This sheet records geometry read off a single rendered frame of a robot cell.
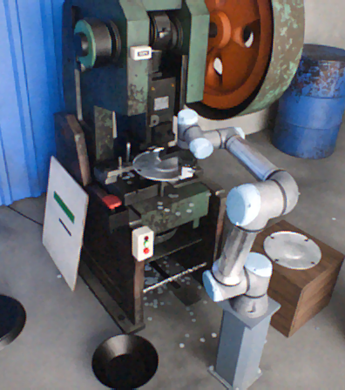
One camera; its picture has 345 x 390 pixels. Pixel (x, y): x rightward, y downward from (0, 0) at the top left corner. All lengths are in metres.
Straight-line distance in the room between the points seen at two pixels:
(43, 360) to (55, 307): 0.33
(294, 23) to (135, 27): 0.62
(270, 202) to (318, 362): 1.17
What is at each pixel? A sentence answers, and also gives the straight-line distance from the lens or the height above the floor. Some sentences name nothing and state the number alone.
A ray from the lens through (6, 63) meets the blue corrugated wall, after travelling 2.88.
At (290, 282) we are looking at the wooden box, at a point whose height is 0.34.
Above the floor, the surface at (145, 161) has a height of 0.78.
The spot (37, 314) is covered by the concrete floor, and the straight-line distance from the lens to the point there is 2.40.
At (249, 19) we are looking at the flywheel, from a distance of 1.98.
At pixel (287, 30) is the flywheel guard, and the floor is 1.41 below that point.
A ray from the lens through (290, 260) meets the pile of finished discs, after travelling 2.23.
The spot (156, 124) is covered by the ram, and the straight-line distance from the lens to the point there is 1.93.
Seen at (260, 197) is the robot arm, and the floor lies 1.07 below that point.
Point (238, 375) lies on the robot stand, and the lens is 2.02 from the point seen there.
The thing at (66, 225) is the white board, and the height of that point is 0.31.
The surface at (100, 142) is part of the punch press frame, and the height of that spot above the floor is 0.81.
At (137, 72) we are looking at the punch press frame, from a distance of 1.75.
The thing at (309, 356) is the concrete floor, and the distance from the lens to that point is 2.31.
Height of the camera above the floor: 1.74
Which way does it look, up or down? 32 degrees down
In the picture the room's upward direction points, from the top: 3 degrees clockwise
